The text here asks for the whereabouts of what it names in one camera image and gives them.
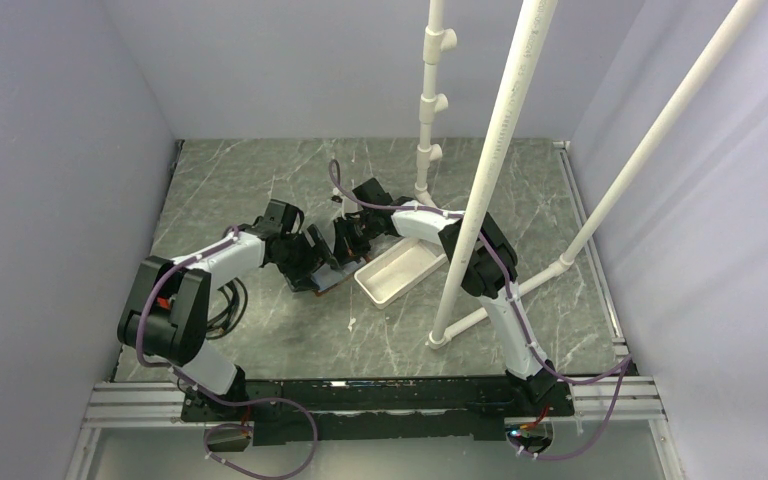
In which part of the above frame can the white PVC pipe frame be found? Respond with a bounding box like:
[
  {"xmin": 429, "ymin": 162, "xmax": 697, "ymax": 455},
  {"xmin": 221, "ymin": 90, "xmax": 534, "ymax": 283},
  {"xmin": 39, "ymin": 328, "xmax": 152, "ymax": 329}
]
[{"xmin": 413, "ymin": 0, "xmax": 766, "ymax": 350}]

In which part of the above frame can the coiled black cable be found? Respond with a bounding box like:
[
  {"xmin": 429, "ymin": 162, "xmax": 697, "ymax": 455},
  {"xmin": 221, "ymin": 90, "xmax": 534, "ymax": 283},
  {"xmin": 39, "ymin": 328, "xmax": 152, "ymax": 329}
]
[{"xmin": 205, "ymin": 278, "xmax": 249, "ymax": 342}]

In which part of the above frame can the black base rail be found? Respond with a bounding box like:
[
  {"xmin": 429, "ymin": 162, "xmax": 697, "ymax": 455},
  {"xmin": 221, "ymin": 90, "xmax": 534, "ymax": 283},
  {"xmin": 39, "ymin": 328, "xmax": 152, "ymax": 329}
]
[{"xmin": 181, "ymin": 375, "xmax": 574, "ymax": 446}]

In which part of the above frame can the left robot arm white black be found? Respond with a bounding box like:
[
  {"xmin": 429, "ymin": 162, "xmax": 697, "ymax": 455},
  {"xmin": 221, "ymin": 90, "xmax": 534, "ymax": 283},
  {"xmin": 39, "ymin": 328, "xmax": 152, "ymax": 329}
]
[{"xmin": 117, "ymin": 200, "xmax": 340, "ymax": 420}]

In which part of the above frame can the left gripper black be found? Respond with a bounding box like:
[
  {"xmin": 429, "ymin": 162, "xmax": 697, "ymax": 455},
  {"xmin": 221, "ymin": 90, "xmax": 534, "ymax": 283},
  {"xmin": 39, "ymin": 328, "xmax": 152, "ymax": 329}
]
[{"xmin": 274, "ymin": 225, "xmax": 342, "ymax": 292}]

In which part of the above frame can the aluminium frame rail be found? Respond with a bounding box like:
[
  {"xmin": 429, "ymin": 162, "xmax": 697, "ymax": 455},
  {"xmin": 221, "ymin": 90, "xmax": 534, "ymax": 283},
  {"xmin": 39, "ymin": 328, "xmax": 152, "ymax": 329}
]
[{"xmin": 84, "ymin": 140, "xmax": 666, "ymax": 446}]

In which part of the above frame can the white rectangular plastic tray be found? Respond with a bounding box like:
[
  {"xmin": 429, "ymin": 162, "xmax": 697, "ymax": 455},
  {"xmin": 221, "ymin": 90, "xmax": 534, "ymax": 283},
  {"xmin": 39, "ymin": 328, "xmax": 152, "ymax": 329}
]
[{"xmin": 354, "ymin": 238, "xmax": 446, "ymax": 309}]

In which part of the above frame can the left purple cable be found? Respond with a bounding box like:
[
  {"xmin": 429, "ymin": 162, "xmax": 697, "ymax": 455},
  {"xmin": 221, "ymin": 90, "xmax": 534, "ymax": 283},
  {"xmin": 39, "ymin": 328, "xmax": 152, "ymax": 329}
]
[{"xmin": 135, "ymin": 225, "xmax": 319, "ymax": 480}]

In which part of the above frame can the brown leather card holder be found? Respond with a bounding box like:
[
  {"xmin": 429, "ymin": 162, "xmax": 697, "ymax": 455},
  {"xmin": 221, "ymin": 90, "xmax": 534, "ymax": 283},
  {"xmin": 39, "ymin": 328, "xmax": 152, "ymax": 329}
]
[{"xmin": 311, "ymin": 257, "xmax": 367, "ymax": 296}]

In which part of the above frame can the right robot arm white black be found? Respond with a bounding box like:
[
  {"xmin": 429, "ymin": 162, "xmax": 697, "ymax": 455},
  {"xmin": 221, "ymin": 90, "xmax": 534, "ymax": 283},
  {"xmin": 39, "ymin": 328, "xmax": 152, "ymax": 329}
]
[{"xmin": 330, "ymin": 173, "xmax": 573, "ymax": 416}]

